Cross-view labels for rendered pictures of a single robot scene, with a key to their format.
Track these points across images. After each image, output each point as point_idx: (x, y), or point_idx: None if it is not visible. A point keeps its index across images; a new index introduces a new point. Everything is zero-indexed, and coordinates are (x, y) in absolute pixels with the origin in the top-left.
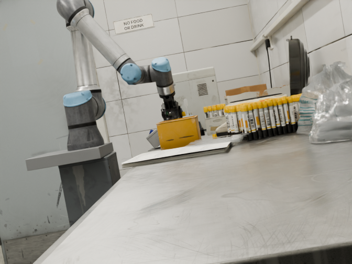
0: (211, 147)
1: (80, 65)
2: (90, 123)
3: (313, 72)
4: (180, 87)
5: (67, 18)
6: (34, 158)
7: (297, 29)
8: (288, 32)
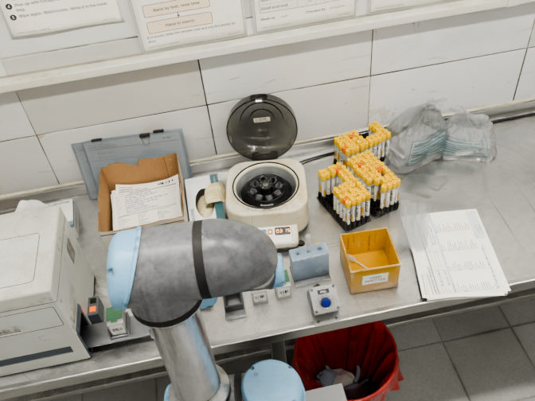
0: (464, 221)
1: (212, 356)
2: None
3: (220, 123)
4: (64, 274)
5: (272, 274)
6: None
7: (155, 81)
8: (83, 88)
